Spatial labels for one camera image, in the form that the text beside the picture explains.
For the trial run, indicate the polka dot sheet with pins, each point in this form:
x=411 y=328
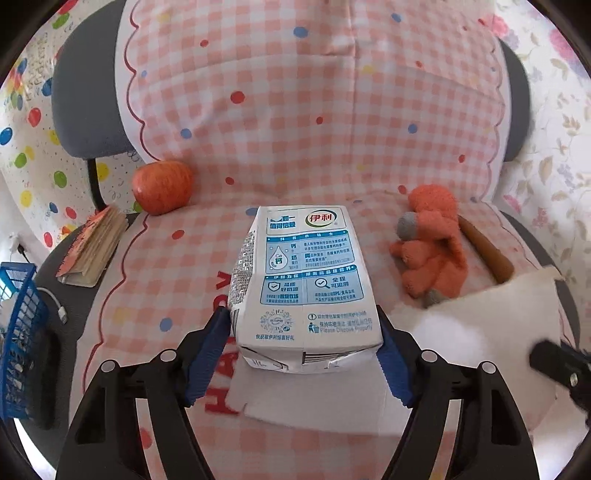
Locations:
x=41 y=152

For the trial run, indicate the brown wooden stick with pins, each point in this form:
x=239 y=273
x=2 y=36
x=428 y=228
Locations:
x=489 y=251

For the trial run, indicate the floral printed sheet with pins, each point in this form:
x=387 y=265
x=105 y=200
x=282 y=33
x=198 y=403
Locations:
x=554 y=115

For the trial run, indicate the pink checked cloth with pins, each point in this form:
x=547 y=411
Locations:
x=300 y=115

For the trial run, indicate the blue plastic basket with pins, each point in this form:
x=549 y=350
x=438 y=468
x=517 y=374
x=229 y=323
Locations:
x=27 y=295

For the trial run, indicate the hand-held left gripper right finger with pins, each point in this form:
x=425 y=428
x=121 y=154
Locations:
x=392 y=369

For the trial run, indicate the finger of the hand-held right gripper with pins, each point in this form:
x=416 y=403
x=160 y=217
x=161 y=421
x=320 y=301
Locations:
x=554 y=364

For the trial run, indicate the white wall charger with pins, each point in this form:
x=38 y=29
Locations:
x=16 y=242

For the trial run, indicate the white paper sheet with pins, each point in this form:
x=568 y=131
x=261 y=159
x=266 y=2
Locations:
x=485 y=337

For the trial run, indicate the white milk carton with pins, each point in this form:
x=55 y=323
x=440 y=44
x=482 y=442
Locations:
x=304 y=286

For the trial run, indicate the black office chair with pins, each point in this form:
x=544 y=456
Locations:
x=87 y=101

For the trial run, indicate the red apple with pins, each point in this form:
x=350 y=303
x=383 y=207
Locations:
x=161 y=187

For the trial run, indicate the black rounded device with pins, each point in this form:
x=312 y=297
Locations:
x=44 y=378

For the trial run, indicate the orange knitted toy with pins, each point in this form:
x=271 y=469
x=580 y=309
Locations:
x=431 y=249

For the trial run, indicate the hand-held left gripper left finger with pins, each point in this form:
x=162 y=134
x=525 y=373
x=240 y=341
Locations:
x=207 y=353

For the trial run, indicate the orange spiral notebook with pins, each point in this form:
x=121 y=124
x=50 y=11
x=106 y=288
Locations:
x=94 y=249

